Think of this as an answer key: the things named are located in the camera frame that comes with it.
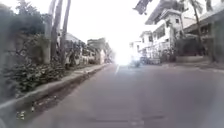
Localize vehicle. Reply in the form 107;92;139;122
129;55;142;69

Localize row of low buildings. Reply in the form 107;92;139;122
59;31;114;66

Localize grey asphalt road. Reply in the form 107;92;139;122
19;62;224;128

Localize tall tree trunk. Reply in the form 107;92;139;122
41;0;58;65
59;0;72;66
50;0;64;63

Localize white multi-storey building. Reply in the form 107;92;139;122
139;7;198;64

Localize grey concrete kerb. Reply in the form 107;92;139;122
0;63;111;118

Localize green bushes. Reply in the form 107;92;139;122
2;61;68;96

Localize palm tree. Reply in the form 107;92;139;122
186;0;206;56

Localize building with dark roof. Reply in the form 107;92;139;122
183;2;224;64

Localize grey stone wall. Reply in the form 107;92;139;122
0;31;46;73

